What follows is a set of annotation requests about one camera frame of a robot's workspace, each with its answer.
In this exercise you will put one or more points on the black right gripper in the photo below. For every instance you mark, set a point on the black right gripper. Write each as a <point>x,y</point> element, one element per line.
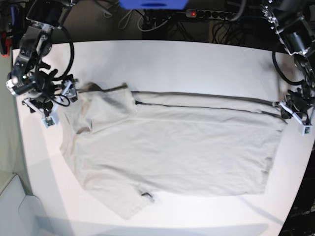
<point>46,88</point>

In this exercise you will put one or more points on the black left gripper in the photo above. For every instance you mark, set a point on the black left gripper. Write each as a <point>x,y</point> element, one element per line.
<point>300,101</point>

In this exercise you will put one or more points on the beige t-shirt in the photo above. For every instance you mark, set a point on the beige t-shirt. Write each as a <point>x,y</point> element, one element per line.
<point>123,146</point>

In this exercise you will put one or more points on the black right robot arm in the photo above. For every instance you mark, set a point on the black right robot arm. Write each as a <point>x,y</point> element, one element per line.
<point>45,16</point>

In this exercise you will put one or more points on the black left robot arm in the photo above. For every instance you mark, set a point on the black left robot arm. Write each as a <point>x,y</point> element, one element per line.
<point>296,36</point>

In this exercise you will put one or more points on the red black clamp tool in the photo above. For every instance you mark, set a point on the red black clamp tool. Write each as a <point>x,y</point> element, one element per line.
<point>5,44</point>

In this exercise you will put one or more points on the black power strip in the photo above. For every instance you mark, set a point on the black power strip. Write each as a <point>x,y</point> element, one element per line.
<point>208,14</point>

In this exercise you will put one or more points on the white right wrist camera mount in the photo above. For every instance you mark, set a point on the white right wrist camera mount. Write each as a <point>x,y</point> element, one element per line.
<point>63,95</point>

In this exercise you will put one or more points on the blue base camera housing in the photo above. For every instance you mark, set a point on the blue base camera housing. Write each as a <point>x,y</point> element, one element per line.
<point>153,4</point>

